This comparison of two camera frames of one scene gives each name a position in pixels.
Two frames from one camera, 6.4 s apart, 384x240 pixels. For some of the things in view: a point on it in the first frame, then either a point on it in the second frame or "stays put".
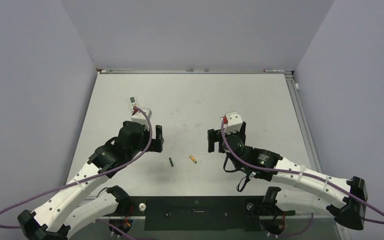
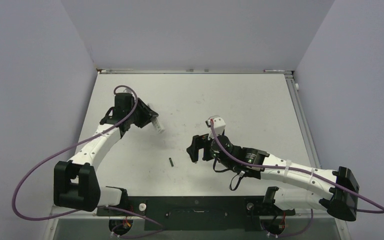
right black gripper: (215, 136) -> (200, 142)
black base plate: (198, 213) stays put
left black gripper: (156, 143) -> (146, 114)
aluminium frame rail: (292, 81) stays put
